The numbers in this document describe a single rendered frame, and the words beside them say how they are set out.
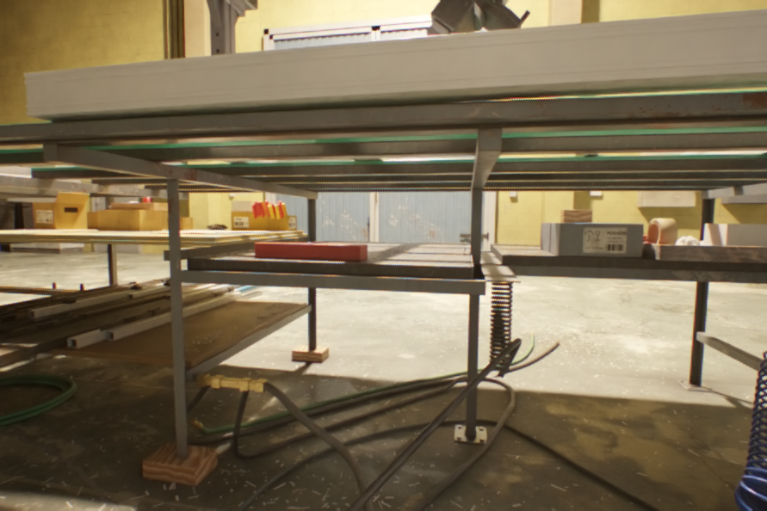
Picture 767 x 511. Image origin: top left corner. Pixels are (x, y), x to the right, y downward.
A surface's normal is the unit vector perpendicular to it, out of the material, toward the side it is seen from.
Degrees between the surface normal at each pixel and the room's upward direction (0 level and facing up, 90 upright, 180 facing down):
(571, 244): 90
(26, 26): 90
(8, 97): 90
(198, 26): 90
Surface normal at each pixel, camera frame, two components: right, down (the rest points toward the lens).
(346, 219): -0.19, 0.08
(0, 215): 0.99, 0.05
